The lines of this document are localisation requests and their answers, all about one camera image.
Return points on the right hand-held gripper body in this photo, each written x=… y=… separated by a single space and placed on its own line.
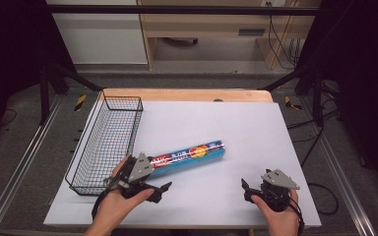
x=277 y=191

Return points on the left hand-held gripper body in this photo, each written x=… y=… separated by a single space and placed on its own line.
x=140 y=167

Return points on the colourful toothpaste box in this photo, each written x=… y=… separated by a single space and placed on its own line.
x=190 y=156

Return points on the person's right hand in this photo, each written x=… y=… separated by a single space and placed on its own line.
x=280 y=223

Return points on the person's left hand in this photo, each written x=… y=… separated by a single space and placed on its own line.
x=118 y=205

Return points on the white table mat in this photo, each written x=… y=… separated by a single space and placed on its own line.
x=229 y=183

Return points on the wooden table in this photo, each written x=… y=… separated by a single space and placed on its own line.
x=183 y=94

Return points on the white cabinet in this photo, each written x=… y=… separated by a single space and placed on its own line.
x=101 y=36

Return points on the dark curtain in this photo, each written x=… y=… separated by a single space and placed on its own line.
x=364 y=82
x=10 y=59

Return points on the wooden desk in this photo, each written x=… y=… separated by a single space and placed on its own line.
x=210 y=24

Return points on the aluminium floor rail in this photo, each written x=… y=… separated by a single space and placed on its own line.
x=19 y=164
x=341 y=173

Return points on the black metal frame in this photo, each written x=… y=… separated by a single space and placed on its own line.
x=183 y=10

